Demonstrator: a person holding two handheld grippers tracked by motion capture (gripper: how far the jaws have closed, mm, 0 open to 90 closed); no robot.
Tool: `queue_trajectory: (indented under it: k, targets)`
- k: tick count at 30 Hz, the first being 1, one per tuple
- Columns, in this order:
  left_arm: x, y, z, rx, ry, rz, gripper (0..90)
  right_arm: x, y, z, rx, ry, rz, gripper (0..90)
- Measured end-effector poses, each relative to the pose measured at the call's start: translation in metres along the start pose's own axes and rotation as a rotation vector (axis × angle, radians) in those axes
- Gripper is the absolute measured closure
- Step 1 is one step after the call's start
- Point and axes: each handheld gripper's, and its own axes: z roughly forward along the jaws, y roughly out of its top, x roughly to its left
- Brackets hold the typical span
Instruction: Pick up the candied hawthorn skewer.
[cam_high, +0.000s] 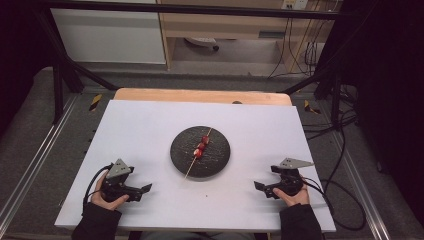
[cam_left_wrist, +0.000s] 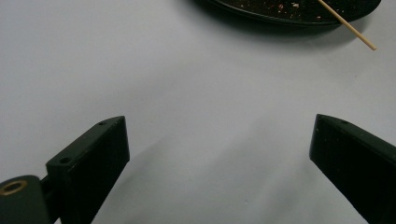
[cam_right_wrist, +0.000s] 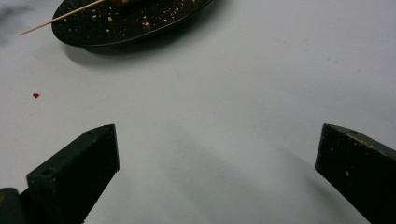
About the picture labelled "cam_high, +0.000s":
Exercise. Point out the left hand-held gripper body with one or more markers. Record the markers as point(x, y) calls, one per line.
point(116, 173)

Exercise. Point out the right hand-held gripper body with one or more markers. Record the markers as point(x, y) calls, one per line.
point(290, 178)

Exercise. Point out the person's right hand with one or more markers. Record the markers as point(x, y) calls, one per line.
point(295, 199)

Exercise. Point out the person's left hand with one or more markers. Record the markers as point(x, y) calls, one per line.
point(101, 199)

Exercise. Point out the wooden skewer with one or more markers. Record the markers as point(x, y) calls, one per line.
point(190, 168)

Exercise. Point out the black round plate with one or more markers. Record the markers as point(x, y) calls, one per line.
point(186, 156)

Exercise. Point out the red fruit piece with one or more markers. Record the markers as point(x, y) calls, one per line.
point(205, 139)
point(201, 146)
point(198, 153)

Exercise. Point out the yellow black tape strip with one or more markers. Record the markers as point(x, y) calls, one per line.
point(311, 107)
point(95, 102)

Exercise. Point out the black metal stand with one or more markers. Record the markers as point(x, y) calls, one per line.
point(58, 86)
point(336, 96)

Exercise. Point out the wooden table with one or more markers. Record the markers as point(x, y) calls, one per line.
point(200, 96)

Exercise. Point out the white cabinet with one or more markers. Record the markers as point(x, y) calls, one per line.
point(110, 36)

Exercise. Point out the office chair base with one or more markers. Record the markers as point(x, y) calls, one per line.
point(201, 42)

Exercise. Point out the wooden desk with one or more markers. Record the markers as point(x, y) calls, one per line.
point(226, 28)

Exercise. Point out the aluminium floor rail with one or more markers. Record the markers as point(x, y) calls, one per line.
point(36, 160)
point(360, 186)

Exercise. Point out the wall power socket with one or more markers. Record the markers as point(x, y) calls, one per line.
point(295, 4)

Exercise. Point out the black frame crossbar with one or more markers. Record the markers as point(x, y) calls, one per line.
point(200, 10)

